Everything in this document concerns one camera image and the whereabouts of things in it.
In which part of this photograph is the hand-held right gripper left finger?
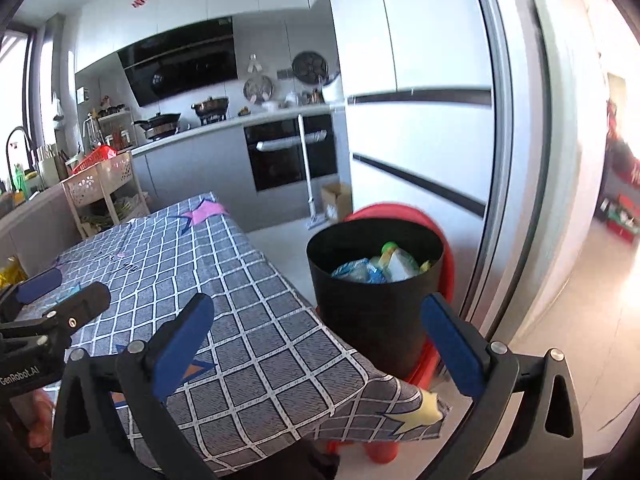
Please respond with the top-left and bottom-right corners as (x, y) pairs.
(52, 292), (216, 480)

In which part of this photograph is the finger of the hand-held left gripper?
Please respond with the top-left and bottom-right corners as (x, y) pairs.
(0, 267), (63, 323)
(0, 281), (112, 356)

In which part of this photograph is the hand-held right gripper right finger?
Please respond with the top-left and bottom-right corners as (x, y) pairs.
(420, 292), (586, 480)

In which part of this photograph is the black round bin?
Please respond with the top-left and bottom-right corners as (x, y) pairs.
(306, 216), (445, 380)

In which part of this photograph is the blue wrapper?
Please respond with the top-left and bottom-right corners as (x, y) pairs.
(331, 257), (393, 283)

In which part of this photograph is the person's left hand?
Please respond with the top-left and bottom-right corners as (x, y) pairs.
(22, 390), (57, 453)

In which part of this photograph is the gold foil bag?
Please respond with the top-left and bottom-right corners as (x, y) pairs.
(0, 255), (28, 288)

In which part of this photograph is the grey checked tablecloth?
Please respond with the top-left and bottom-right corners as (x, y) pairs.
(15, 191), (451, 476)

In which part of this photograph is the beige storage cart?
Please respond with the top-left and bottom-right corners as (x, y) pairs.
(61, 151), (151, 238)

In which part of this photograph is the red plastic basket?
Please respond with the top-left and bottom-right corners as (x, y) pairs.
(72, 145), (118, 175)

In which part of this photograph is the black kitchen faucet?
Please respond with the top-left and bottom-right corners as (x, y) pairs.
(5, 126), (36, 186)

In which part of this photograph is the red plastic stool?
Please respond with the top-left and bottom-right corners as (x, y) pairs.
(320, 202), (456, 466)

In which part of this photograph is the grey kitchen counter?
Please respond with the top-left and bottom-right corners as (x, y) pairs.
(130, 105), (351, 211)

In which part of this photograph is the cardboard box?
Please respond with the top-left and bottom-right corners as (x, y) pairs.
(320, 182), (353, 223)

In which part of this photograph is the black wok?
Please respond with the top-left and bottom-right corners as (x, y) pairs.
(132, 112), (182, 140)

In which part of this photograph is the kitchen window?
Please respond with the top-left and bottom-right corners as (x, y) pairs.
(0, 30), (56, 181)

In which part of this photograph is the white mop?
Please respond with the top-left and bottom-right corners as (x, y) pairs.
(297, 114), (328, 231)

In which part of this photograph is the lidded cooking pot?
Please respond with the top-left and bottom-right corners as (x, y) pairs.
(191, 96), (230, 118)

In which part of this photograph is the black range hood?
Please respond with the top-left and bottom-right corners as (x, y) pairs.
(117, 17), (238, 107)

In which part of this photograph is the round steel steamer plate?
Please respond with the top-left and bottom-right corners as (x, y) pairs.
(243, 75), (274, 105)

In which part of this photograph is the white refrigerator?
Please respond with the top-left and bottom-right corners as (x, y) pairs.
(327, 0), (546, 331)

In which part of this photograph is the round dark wall pan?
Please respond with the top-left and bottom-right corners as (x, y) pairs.
(291, 51), (329, 84)

